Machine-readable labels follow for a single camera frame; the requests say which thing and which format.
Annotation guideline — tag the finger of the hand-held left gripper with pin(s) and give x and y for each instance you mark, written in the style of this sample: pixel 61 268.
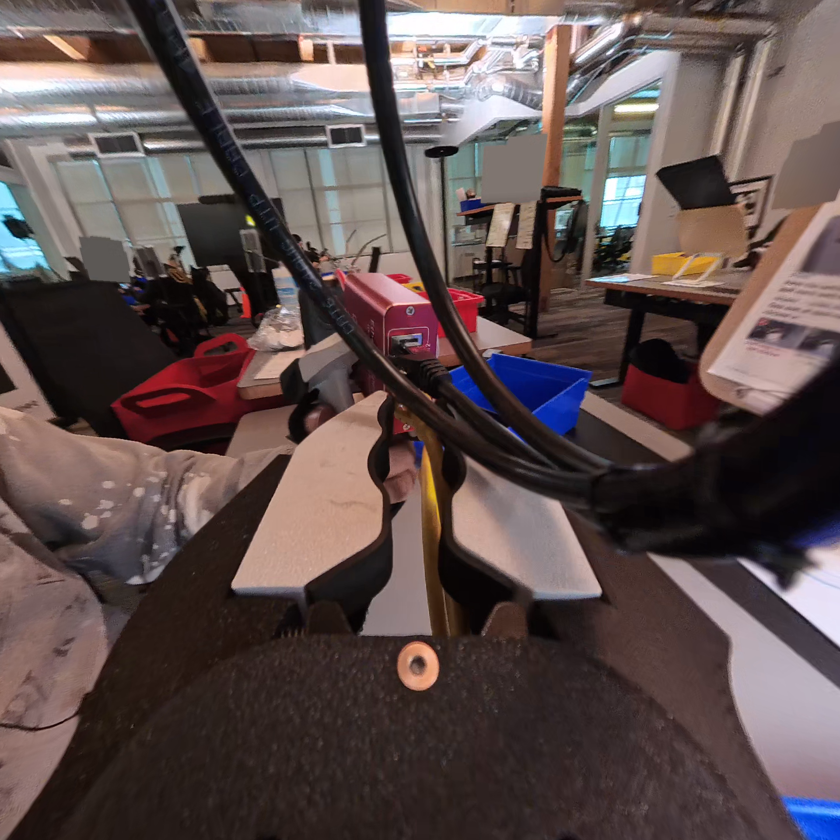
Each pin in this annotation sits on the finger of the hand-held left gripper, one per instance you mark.
pixel 325 367

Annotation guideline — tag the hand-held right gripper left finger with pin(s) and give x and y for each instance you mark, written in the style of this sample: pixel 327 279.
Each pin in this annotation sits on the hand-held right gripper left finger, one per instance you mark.
pixel 315 518

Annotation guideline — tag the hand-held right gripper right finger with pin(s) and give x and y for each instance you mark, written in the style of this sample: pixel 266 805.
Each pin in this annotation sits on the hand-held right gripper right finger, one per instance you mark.
pixel 518 544

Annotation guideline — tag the red metal network switch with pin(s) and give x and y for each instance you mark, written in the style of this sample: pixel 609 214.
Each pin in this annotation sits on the red metal network switch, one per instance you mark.
pixel 374 302

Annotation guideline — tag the blue plastic bin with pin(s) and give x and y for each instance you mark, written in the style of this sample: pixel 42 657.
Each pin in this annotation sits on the blue plastic bin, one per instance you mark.
pixel 538 394

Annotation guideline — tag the person's left forearm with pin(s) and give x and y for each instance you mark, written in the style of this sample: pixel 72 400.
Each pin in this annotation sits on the person's left forearm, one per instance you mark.
pixel 131 485

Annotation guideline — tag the person's left hand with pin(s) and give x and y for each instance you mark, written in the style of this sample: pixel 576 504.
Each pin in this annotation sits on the person's left hand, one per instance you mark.
pixel 401 482

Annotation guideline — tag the clear plastic bag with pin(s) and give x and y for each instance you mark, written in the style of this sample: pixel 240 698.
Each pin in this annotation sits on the clear plastic bag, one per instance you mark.
pixel 279 334

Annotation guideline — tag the white wipes canister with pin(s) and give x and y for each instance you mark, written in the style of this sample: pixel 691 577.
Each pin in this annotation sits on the white wipes canister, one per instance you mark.
pixel 287 292

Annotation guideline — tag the orange traffic cone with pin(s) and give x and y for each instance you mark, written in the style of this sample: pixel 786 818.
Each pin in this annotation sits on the orange traffic cone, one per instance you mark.
pixel 245 307

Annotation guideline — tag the small red plastic bin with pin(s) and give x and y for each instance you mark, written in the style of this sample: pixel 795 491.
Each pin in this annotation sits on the small red plastic bin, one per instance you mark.
pixel 398 278

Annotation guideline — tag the yellow plastic bin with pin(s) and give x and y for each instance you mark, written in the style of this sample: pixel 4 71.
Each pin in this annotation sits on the yellow plastic bin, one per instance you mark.
pixel 415 287

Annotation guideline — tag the red tote basket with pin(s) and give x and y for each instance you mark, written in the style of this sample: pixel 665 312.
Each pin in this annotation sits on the red tote basket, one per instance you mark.
pixel 190 394

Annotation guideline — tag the black monitor on stand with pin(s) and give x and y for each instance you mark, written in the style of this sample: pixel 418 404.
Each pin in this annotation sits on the black monitor on stand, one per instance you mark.
pixel 210 229

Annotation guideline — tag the large red plastic bin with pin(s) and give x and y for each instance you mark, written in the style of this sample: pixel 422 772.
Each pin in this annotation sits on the large red plastic bin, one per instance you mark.
pixel 467 308

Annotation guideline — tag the red bag black top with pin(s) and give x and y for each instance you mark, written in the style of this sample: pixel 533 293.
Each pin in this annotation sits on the red bag black top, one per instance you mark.
pixel 663 400

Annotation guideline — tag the standing desk with hanging papers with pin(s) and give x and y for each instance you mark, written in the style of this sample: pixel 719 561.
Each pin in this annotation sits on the standing desk with hanging papers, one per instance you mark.
pixel 502 223

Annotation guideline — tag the black floor lamp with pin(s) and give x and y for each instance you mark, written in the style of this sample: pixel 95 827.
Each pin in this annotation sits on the black floor lamp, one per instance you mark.
pixel 441 151

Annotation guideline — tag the black partition panel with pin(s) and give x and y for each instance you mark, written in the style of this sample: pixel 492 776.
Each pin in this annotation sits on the black partition panel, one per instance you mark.
pixel 79 341

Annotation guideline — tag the wooden table black legs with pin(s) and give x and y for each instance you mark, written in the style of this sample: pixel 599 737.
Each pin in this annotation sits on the wooden table black legs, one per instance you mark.
pixel 656 285

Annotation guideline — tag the person's grey splattered hoodie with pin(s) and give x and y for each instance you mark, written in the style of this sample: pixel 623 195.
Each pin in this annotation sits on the person's grey splattered hoodie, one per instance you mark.
pixel 46 643

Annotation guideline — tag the yellow plastic tray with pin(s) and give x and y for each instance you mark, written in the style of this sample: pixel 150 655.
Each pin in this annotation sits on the yellow plastic tray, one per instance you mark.
pixel 669 262

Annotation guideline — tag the clipboard with instruction sheet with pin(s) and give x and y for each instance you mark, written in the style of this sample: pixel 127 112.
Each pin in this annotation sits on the clipboard with instruction sheet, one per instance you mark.
pixel 787 315

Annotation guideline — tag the cardboard box black flap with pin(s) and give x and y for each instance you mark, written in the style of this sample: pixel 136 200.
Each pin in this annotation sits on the cardboard box black flap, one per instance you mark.
pixel 712 229

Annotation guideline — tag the blue plastic object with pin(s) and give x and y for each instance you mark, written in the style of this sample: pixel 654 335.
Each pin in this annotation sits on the blue plastic object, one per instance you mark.
pixel 817 820

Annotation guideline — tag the framed marker print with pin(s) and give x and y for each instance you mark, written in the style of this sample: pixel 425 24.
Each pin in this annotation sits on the framed marker print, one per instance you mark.
pixel 751 197

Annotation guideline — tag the white wall air vent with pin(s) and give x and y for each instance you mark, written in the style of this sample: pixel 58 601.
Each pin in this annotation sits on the white wall air vent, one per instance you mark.
pixel 117 144
pixel 346 136

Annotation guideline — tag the silver ventilation duct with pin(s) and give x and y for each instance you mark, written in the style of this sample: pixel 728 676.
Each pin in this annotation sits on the silver ventilation duct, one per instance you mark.
pixel 197 92

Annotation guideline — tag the wooden post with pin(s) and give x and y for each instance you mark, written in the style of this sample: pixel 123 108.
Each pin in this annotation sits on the wooden post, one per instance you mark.
pixel 558 98

